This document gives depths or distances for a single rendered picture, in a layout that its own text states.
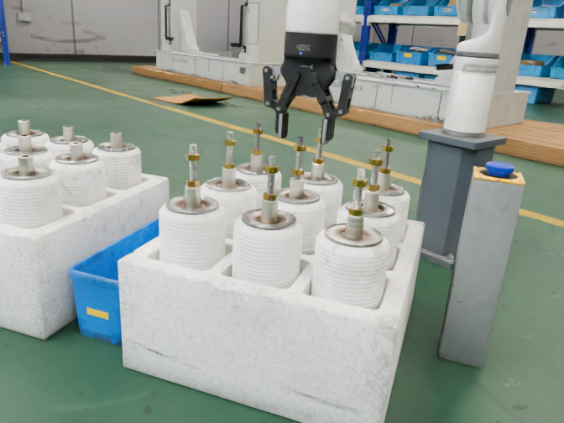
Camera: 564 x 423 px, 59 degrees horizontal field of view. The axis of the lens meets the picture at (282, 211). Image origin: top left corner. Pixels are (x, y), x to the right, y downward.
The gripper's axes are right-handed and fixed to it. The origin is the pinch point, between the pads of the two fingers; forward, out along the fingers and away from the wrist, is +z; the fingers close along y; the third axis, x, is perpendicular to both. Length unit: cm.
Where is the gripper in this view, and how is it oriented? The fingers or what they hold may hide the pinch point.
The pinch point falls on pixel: (304, 132)
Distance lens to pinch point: 76.2
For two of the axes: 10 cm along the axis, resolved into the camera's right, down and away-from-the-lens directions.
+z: -0.6, 9.4, 3.4
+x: 3.9, -2.9, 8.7
